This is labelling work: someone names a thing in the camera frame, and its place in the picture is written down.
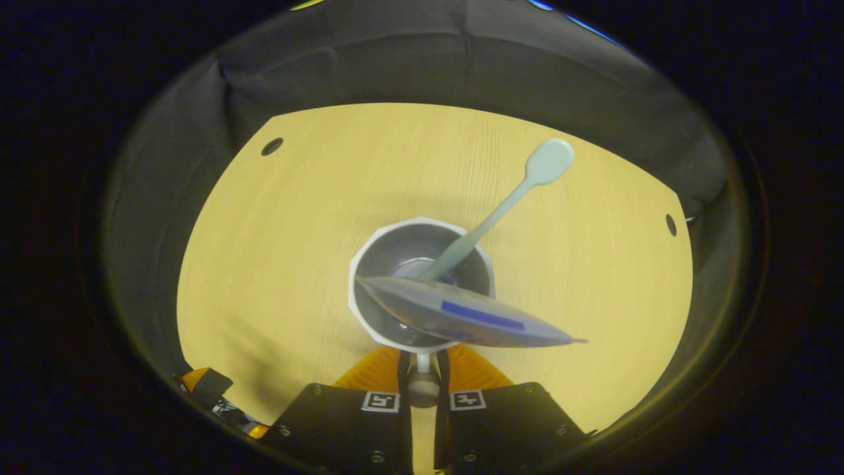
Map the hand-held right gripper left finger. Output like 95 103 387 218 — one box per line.
274 346 415 475

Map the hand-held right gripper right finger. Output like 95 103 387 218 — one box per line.
432 344 588 475

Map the white toothpaste tube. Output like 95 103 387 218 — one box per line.
356 275 589 349

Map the white cup with wooden handle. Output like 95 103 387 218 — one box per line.
348 216 497 408

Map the pale green toothbrush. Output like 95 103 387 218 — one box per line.
415 138 576 283

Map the black backdrop cloth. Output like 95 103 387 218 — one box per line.
105 0 752 423

